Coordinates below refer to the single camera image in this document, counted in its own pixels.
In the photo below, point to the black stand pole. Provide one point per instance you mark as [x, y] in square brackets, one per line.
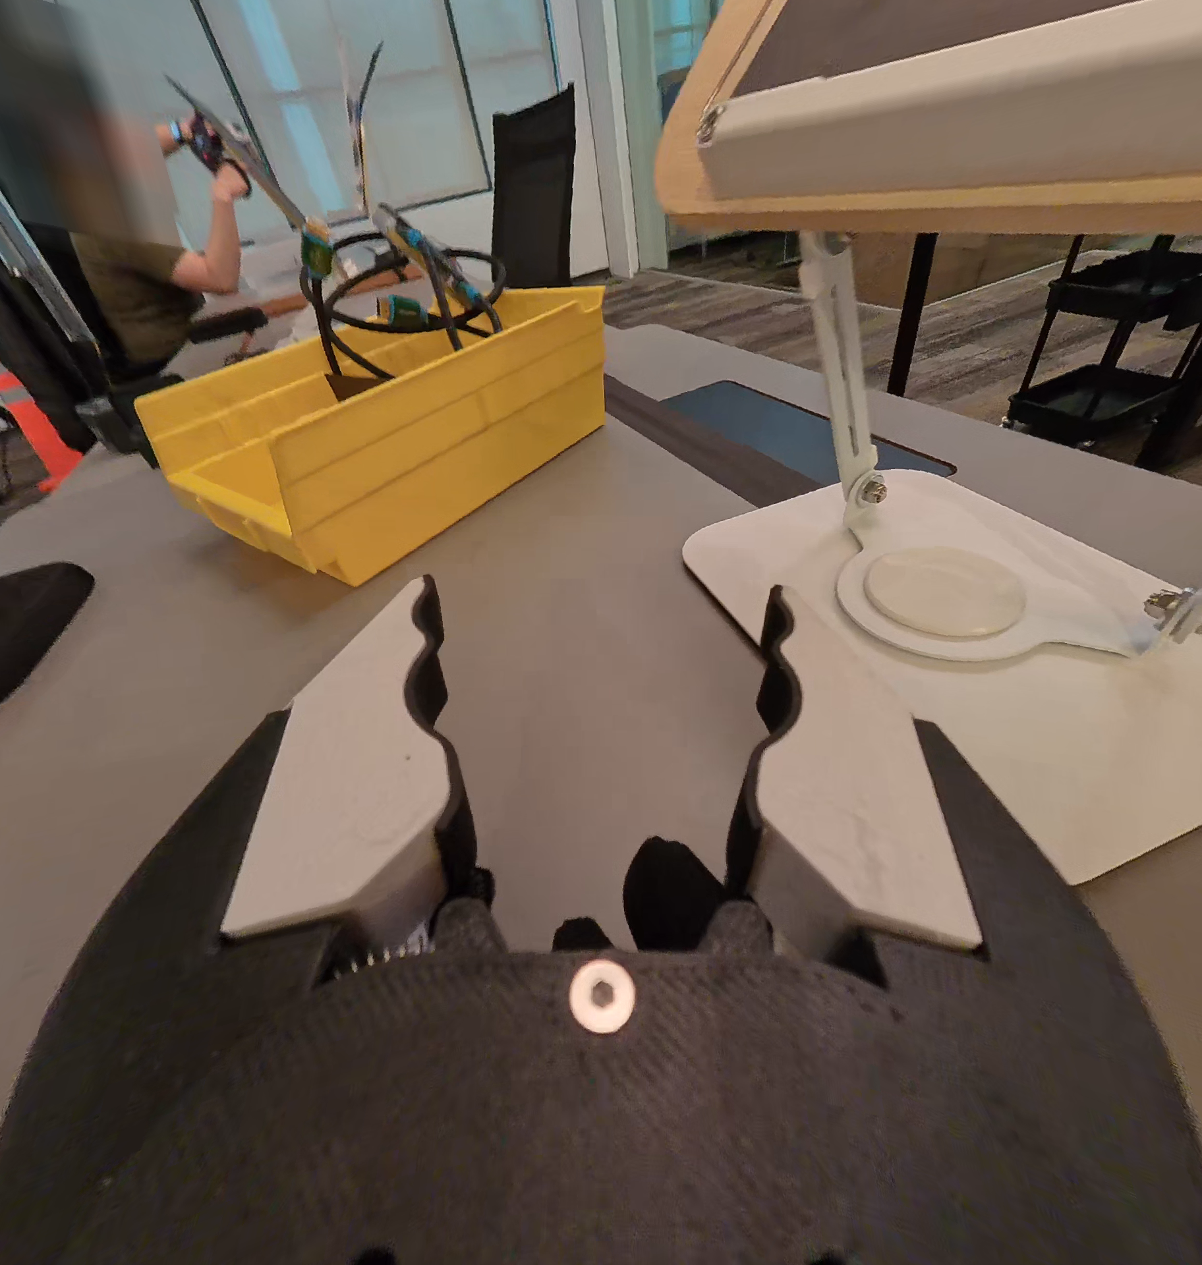
[913, 317]

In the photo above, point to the black shelf rack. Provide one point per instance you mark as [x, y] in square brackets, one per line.
[1093, 397]

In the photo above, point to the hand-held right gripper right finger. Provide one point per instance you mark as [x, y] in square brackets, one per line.
[858, 809]

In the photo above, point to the tan stand panel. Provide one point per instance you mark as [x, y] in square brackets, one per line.
[955, 211]

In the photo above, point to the black office chair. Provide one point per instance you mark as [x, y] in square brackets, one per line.
[532, 186]
[228, 321]

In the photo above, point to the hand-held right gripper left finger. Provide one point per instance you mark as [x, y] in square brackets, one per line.
[342, 792]

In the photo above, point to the large yellow plastic bin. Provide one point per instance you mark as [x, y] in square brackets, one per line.
[411, 466]

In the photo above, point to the orange traffic cone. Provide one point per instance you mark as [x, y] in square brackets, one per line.
[42, 435]

